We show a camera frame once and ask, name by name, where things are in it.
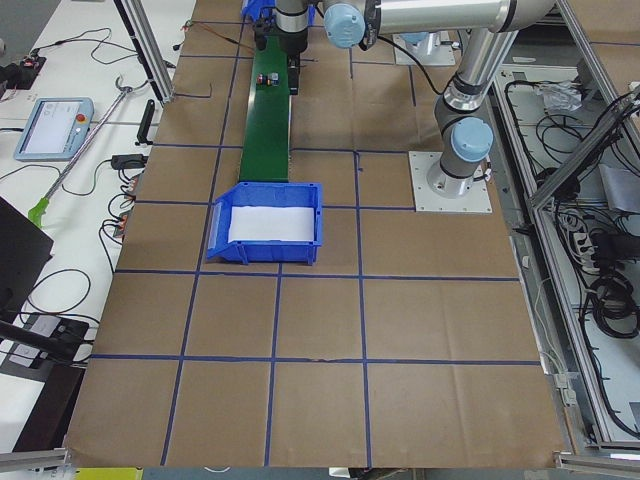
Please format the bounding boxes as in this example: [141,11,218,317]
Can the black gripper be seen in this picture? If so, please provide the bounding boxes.
[253,14,308,95]

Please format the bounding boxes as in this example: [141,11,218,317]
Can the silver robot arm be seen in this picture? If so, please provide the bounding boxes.
[317,0,554,199]

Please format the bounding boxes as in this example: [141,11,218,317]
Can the right blue plastic bin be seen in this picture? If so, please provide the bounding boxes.
[241,0,317,26]

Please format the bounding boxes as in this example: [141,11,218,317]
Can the blue plastic bin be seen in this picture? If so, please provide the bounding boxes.
[206,182,323,265]
[241,0,317,26]

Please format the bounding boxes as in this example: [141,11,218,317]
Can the green conveyor belt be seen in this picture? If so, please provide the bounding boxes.
[239,36,290,182]

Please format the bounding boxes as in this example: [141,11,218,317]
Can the left blue plastic bin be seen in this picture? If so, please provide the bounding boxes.
[206,182,323,265]

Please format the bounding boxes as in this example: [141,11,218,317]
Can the left bin white foam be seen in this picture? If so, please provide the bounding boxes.
[228,206,315,241]

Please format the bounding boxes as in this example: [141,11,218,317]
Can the teach pendant tablet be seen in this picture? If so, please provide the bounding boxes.
[14,97,94,161]

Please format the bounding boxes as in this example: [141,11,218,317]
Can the red black conveyor wires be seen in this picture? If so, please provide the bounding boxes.
[172,19,251,51]

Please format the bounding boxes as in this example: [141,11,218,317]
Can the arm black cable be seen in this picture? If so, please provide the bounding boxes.
[379,37,451,96]

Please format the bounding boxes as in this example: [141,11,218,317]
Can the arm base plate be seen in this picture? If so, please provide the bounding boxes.
[392,31,457,67]
[408,151,493,214]

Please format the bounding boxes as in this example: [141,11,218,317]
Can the green handled reach tool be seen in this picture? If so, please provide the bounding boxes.
[28,74,151,231]

